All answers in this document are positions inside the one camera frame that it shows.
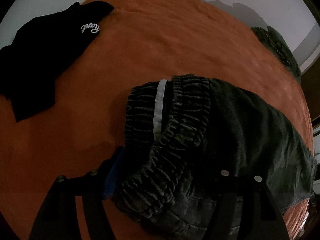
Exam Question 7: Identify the orange fleece blanket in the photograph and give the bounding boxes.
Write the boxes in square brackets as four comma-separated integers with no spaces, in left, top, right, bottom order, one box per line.
[1,0,313,239]

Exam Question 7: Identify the black garment with white script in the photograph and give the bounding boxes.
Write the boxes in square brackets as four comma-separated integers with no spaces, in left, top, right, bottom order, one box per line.
[1,1,114,122]

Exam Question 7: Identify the dark green pants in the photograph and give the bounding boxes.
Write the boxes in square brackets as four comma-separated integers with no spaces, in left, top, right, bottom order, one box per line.
[112,74,317,239]

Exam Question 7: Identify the dark patterned garment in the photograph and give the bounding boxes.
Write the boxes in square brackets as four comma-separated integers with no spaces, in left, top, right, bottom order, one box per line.
[251,25,302,84]

